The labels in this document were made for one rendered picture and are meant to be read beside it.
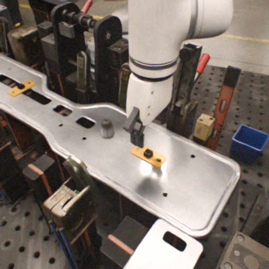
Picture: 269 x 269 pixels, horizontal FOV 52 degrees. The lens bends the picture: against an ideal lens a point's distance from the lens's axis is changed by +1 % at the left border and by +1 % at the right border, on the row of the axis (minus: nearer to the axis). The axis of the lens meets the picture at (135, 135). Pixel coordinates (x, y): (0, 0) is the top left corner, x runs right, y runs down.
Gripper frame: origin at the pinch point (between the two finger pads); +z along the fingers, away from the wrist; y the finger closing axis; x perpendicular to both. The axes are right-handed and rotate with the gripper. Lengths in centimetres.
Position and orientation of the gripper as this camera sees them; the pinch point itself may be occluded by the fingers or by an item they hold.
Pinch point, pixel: (149, 129)
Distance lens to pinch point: 59.0
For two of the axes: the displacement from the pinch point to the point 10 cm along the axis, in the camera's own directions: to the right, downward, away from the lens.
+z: 0.0, 6.9, 7.3
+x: 8.2, 4.2, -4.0
